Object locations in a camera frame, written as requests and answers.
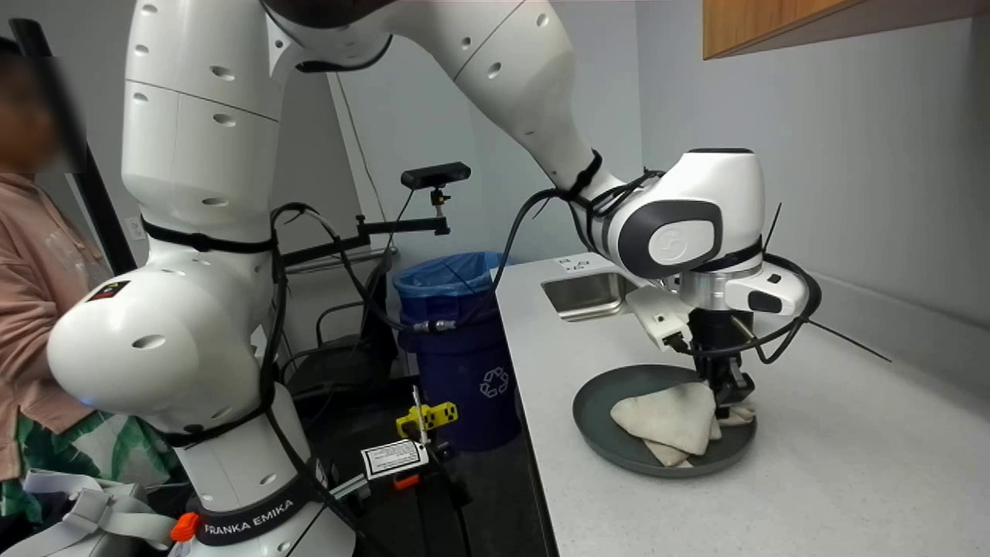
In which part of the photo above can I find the person in pink top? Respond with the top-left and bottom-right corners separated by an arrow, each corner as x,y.
0,35 -> 188,523

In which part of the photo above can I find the blue trash bin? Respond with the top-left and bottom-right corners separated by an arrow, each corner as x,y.
392,251 -> 523,457

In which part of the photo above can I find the grey strap bundle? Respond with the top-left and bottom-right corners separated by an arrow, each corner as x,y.
0,468 -> 179,557

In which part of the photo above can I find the yellow clamp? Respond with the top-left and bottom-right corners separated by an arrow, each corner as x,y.
392,400 -> 462,447

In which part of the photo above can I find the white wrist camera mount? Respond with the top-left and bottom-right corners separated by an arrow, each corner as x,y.
626,285 -> 697,352

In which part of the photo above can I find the grey round plate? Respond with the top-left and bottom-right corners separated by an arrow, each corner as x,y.
568,361 -> 760,479

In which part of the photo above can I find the wooden wall cabinet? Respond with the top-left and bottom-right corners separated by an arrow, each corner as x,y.
700,0 -> 990,61

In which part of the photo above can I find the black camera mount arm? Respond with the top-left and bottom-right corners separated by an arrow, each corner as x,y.
274,185 -> 454,271

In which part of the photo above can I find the thin black rod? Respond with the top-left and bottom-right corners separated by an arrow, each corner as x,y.
803,317 -> 894,365

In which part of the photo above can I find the black equipment box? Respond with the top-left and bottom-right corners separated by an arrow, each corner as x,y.
282,337 -> 385,406

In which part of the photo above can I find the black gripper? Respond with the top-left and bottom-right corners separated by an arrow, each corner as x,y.
684,307 -> 756,414

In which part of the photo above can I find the steel sink basin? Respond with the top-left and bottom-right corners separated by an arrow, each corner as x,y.
542,269 -> 642,322

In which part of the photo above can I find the cream cloth towel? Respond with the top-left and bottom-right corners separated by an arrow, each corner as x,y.
607,378 -> 760,474

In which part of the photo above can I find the white paper tag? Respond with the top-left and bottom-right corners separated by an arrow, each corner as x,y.
357,441 -> 433,479

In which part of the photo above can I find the black stereo camera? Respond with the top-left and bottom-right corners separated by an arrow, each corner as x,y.
398,159 -> 475,191

